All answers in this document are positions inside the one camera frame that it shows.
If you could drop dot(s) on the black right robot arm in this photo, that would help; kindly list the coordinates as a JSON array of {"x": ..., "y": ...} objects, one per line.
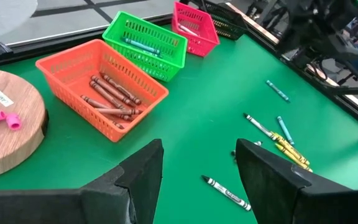
[{"x": 315, "y": 25}]

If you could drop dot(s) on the white black crayon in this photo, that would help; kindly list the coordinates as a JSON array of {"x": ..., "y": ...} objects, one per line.
[
  {"x": 259, "y": 127},
  {"x": 257, "y": 143},
  {"x": 226, "y": 193},
  {"x": 187, "y": 30}
]

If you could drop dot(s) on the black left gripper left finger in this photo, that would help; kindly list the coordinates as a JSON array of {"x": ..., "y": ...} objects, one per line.
[{"x": 129, "y": 193}]

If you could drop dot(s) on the white sticker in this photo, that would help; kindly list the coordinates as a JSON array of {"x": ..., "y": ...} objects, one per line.
[{"x": 1, "y": 97}]

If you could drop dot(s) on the round wooden lamp base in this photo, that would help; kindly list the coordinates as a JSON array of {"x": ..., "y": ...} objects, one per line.
[{"x": 11, "y": 140}]

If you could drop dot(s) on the green plastic basket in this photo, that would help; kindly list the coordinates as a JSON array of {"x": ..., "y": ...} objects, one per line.
[{"x": 166, "y": 53}]

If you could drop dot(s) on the yellow crayon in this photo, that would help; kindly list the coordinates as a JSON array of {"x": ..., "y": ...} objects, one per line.
[
  {"x": 292, "y": 157},
  {"x": 289, "y": 147}
]

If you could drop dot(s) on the green table mat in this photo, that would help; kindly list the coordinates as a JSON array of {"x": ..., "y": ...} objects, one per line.
[{"x": 197, "y": 109}]

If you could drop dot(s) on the black plastic basket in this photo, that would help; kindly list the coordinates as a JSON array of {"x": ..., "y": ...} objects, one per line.
[{"x": 225, "y": 18}]

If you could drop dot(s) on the blue crayon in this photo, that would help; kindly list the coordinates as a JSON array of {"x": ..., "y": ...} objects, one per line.
[
  {"x": 150, "y": 53},
  {"x": 277, "y": 91},
  {"x": 141, "y": 46},
  {"x": 285, "y": 130}
]

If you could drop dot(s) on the red plastic basket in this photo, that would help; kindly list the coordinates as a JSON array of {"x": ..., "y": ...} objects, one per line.
[{"x": 200, "y": 40}]

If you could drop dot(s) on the orange plastic basket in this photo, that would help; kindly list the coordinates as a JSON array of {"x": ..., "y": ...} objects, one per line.
[{"x": 73, "y": 71}]

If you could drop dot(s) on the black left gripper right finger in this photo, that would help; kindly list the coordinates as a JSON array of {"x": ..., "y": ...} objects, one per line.
[{"x": 278, "y": 193}]

